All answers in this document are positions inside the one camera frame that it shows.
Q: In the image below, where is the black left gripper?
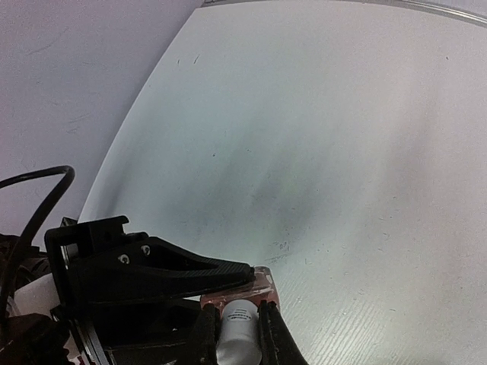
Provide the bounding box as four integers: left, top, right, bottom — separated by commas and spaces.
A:
44, 215, 254, 350

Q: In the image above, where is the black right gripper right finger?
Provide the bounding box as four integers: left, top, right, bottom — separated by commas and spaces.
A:
258, 300, 308, 365

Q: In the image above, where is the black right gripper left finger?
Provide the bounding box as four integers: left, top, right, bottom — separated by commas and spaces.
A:
182, 306, 221, 364

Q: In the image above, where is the red nail polish bottle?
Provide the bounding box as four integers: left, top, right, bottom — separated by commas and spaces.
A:
200, 266, 279, 365

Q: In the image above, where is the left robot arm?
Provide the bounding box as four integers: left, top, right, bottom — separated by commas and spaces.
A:
1, 216, 255, 364

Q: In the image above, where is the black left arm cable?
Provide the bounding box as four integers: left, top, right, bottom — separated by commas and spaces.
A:
0, 165, 76, 332

